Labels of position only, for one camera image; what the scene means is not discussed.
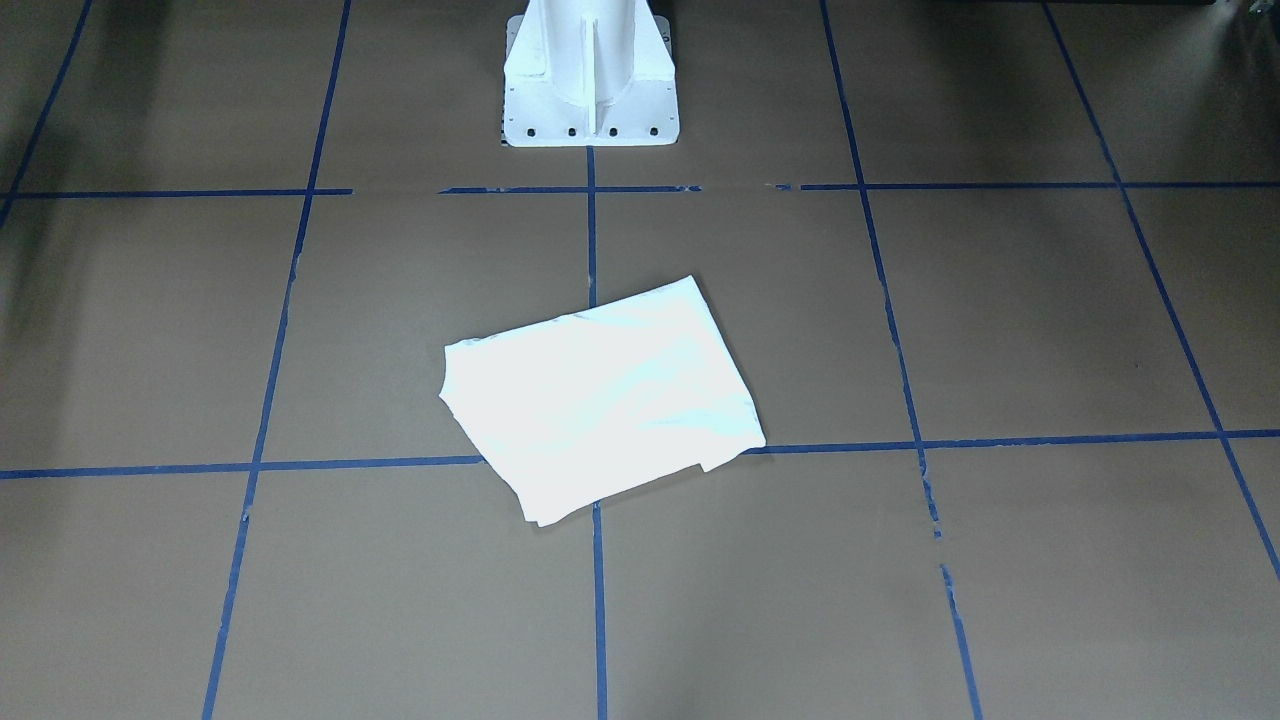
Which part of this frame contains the cream long-sleeve cat shirt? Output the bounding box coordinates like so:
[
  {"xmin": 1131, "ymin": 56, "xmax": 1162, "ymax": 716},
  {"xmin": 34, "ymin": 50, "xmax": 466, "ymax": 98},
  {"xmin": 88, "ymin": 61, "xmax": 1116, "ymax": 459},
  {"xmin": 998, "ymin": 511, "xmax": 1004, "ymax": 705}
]
[{"xmin": 439, "ymin": 275, "xmax": 765, "ymax": 527}]

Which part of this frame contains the white camera mast with base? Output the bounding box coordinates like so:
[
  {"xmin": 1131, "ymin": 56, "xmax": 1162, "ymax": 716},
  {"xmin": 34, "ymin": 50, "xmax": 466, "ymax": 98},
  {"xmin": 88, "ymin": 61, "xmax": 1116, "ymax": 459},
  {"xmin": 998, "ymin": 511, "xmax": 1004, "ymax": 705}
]
[{"xmin": 500, "ymin": 1, "xmax": 681, "ymax": 149}]

